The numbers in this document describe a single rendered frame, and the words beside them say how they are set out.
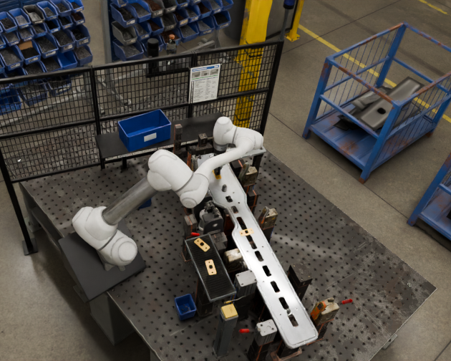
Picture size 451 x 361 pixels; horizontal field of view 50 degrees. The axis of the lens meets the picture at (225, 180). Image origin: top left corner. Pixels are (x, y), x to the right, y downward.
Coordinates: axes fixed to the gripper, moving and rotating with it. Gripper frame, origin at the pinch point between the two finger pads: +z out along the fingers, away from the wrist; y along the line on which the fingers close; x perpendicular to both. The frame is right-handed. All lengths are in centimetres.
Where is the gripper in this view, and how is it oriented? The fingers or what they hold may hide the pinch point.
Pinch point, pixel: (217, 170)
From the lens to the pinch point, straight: 305.7
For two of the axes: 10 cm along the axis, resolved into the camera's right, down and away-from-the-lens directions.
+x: -3.8, -7.1, 5.9
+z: -1.0, 6.7, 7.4
